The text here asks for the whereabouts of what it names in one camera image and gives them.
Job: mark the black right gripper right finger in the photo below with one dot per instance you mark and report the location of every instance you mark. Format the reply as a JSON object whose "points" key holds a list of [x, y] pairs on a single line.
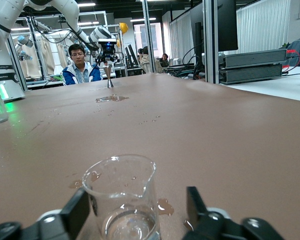
{"points": [[198, 212]]}

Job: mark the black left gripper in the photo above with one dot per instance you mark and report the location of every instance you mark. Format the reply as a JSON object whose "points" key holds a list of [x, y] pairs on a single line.
{"points": [[107, 50]]}

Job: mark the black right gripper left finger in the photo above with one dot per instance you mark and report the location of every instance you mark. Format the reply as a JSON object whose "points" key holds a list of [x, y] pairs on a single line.
{"points": [[75, 210]]}

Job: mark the steel jigger measuring cup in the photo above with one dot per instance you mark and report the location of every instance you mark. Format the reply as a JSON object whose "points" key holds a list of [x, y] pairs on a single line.
{"points": [[109, 80]]}

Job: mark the clear glass beaker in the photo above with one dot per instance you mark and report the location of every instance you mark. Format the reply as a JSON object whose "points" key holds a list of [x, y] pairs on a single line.
{"points": [[120, 225]]}

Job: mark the grey background robot arm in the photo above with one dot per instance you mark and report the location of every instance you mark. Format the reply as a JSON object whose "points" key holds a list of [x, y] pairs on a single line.
{"points": [[25, 42]]}

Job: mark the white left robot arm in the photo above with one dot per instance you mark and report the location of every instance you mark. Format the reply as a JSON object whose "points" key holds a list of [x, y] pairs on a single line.
{"points": [[2, 37]]}

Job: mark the person in blue jacket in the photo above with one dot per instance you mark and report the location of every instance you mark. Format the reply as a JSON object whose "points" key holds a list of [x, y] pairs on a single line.
{"points": [[81, 72]]}

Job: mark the yellow hard hat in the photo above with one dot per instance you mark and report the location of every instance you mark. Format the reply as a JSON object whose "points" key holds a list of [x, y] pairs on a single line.
{"points": [[123, 27]]}

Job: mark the person in beige jacket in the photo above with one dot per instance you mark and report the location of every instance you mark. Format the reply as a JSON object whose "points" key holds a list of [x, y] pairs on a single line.
{"points": [[147, 62]]}

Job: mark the person in dark clothes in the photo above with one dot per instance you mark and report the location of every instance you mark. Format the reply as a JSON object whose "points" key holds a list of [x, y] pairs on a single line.
{"points": [[165, 60]]}

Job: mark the brown table mat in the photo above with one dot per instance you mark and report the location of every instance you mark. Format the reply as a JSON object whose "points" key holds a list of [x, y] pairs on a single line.
{"points": [[215, 150]]}

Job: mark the black computer monitor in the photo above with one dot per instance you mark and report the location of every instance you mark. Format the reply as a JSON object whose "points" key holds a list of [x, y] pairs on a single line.
{"points": [[225, 25]]}

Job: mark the white table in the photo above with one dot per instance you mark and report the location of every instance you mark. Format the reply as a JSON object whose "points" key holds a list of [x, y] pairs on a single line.
{"points": [[277, 90]]}

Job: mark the grey power supply unit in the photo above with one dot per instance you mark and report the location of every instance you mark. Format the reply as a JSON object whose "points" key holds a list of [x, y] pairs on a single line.
{"points": [[252, 73], [255, 58]]}

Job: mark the white curtain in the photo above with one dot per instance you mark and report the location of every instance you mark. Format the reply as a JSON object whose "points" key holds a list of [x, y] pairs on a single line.
{"points": [[260, 27]]}

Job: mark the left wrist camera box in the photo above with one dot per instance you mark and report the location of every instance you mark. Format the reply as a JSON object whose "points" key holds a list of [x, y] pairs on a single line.
{"points": [[107, 40]]}

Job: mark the slim aluminium post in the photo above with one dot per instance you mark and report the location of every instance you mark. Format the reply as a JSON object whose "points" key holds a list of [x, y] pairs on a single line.
{"points": [[148, 37]]}

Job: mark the wide aluminium post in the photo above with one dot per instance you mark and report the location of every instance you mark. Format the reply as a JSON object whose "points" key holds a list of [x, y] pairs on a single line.
{"points": [[211, 40]]}

